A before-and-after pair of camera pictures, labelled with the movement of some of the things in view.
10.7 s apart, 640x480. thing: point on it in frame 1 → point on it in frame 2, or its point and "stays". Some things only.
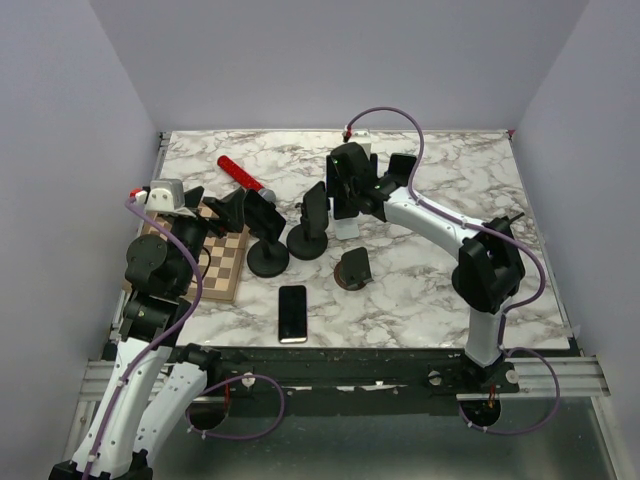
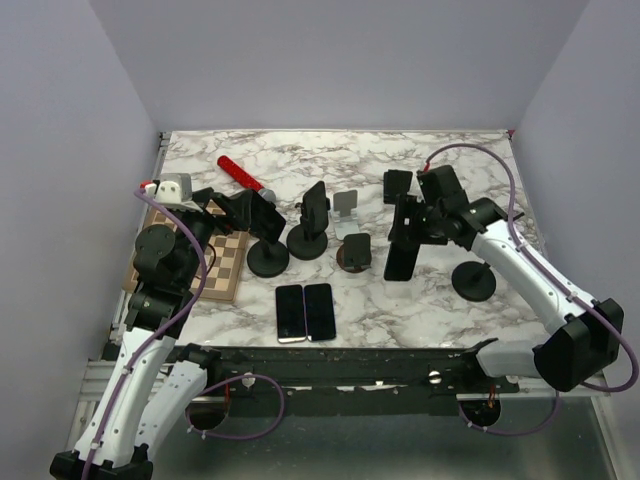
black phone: (261, 216) stays
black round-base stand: (267, 259) stays
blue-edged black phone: (345, 204) → (318, 303)
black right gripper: (373, 161) → (410, 209)
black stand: (353, 271) → (354, 256)
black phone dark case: (400, 165) → (400, 261)
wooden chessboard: (221, 262) stays
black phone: (315, 209) stays
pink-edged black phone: (292, 314) stays
